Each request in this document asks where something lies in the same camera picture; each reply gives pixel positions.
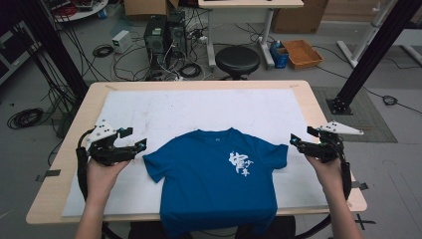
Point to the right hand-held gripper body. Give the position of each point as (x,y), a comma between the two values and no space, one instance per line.
(326,149)

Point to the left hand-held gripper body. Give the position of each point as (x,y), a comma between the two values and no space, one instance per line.
(103,151)

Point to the blue t-shirt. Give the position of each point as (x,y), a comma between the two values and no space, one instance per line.
(205,192)

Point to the person's right hand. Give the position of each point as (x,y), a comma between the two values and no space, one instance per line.
(330,176)

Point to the person's left hand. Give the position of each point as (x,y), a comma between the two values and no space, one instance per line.
(103,179)

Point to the grey floor mat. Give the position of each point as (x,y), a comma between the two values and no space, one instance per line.
(365,122)

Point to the dark tape strip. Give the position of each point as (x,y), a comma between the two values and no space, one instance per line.
(49,173)
(361,186)

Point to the white felt mat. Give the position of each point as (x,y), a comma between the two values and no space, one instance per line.
(199,109)

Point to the orange tray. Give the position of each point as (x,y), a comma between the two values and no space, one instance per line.
(302,53)

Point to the blue box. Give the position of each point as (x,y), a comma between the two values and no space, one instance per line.
(279,56)

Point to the person's dark trousers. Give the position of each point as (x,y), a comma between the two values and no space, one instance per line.
(146,231)

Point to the white power supply box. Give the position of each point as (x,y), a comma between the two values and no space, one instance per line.
(122,41)

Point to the black computer tower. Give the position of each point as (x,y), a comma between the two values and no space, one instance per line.
(155,43)
(177,35)

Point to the black round stool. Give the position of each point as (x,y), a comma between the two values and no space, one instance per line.
(237,59)

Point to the white metal stand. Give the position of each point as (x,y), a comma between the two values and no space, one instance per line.
(365,36)

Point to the large cardboard box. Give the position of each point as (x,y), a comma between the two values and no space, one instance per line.
(298,16)

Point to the cardboard box with open flap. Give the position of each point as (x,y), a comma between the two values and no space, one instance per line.
(144,7)

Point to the grey metal rack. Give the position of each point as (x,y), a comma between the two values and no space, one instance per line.
(16,53)

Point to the round white table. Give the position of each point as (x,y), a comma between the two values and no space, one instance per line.
(79,10)

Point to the white desk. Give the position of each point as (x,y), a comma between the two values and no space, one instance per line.
(250,3)

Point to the black aluminium post with foot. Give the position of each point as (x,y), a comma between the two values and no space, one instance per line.
(375,53)

